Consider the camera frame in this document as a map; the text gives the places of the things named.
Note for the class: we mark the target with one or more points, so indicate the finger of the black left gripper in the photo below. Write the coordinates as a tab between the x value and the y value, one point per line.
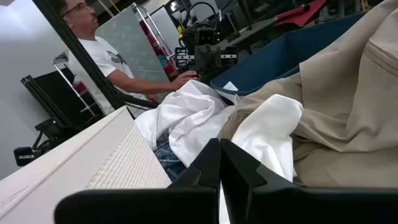
201	63
215	63

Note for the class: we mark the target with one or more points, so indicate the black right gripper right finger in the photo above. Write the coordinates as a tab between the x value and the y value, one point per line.
295	207

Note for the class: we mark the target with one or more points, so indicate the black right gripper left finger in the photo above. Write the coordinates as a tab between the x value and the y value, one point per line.
140	205

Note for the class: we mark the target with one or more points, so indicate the blue plaid shirt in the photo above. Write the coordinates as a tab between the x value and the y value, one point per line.
169	161

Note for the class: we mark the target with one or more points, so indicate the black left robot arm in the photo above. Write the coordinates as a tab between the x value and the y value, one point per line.
189	37

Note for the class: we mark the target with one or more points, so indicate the red patterned banner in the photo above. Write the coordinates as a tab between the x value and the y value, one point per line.
161	59

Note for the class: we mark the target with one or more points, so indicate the person's hand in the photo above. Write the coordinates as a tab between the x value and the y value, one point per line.
183	80

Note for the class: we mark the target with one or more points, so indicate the yellow tag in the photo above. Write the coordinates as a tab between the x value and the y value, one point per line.
180	31

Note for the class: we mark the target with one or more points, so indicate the white label on bin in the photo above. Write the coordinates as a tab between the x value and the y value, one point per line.
230	86

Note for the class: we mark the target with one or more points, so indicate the grey workbench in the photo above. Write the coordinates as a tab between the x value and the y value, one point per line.
248	31

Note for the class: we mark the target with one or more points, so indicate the frosted grey panel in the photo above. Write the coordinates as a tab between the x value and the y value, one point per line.
133	46

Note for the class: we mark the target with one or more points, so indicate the white crumpled shirt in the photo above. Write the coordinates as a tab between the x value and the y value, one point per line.
189	115

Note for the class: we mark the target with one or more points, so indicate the chrome rack poles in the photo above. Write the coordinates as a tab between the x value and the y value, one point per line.
139	11

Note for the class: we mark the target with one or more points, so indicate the blue fabric bin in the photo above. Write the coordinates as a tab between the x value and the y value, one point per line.
280	59

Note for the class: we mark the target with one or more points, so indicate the white perforated laundry basket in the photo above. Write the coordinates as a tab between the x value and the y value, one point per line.
77	161

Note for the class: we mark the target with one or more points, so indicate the white smooth garment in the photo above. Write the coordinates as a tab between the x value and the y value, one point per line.
267	133

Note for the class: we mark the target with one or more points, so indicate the person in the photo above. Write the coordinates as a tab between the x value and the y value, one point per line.
102	56

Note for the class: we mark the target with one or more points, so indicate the red cloth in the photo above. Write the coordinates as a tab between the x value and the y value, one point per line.
301	15

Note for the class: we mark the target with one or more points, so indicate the beige trousers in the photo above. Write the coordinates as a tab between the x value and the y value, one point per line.
342	109

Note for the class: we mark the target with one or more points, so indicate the metal shelf rack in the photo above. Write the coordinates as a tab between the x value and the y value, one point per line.
74	89

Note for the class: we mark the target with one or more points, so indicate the black device with green light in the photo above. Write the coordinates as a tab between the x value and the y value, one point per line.
49	127

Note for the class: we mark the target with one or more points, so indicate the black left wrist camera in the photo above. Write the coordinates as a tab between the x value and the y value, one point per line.
205	35

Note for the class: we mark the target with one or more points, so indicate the black aluminium frame post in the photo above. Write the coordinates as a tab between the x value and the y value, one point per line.
77	53

